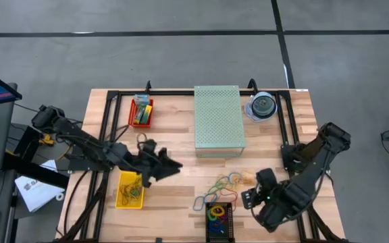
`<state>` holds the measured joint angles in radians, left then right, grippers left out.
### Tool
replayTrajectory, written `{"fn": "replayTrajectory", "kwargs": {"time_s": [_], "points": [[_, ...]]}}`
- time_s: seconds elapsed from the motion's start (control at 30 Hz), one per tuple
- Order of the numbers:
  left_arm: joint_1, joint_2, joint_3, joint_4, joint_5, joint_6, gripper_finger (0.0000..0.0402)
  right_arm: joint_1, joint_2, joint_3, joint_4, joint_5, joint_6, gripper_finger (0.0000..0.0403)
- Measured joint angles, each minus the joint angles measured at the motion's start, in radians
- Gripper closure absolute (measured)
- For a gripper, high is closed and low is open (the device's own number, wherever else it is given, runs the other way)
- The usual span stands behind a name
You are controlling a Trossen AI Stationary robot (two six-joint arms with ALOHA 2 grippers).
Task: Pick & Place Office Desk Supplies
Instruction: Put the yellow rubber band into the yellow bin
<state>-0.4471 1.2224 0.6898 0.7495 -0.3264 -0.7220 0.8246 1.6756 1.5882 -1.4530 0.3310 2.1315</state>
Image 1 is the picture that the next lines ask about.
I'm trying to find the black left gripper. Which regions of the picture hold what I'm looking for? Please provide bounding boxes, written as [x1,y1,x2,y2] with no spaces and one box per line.
[126,148,184,188]

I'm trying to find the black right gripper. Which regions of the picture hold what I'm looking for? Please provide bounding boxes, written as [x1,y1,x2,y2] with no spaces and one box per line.
[240,168,278,212]

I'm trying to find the orange coil wrist band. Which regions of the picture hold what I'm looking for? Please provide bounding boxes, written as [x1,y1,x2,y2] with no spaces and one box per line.
[210,205,226,218]

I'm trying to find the blue coil wrist band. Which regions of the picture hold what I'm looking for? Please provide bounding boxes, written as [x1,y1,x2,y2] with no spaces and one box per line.
[208,221,224,234]

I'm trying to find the yellow green crayon box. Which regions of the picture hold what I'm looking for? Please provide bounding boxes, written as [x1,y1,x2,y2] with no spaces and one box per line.
[133,105,145,125]
[140,104,153,125]

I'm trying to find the black desk leg bar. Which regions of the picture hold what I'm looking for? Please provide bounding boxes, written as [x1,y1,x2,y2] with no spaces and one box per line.
[1,152,70,190]

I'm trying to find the black slotted plastic basket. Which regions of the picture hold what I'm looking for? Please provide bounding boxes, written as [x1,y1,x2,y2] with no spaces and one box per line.
[205,201,235,243]

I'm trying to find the yellow plastic bin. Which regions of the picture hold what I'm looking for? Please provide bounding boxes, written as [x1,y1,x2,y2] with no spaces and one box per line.
[115,171,145,210]

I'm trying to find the red plastic basket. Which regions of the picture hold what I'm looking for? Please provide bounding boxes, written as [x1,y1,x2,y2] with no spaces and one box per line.
[128,97,154,128]

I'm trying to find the green perforated metal riser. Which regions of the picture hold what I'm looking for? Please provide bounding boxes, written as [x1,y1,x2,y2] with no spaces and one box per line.
[193,85,247,159]

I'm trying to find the disc spindle with clear cover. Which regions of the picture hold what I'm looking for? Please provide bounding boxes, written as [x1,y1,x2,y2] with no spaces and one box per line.
[244,90,278,123]

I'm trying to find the white printed paper sheet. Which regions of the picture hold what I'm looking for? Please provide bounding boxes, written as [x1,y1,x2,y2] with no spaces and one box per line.
[14,159,66,213]

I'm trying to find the black electronics box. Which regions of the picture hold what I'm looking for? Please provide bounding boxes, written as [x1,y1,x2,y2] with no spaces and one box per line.
[11,123,43,159]

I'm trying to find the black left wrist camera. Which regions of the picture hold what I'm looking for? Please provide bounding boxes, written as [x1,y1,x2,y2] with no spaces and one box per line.
[140,138,159,155]

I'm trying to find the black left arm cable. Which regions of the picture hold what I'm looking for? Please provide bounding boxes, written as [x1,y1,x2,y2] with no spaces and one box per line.
[106,124,148,159]

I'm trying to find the thick black cable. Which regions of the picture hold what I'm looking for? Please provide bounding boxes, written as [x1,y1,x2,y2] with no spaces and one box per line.
[62,170,89,237]

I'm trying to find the yellow cable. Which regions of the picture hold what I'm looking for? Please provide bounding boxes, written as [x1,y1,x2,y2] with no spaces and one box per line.
[38,133,76,161]

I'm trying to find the thin black cable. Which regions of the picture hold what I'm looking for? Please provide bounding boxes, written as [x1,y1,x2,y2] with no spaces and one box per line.
[14,103,40,114]

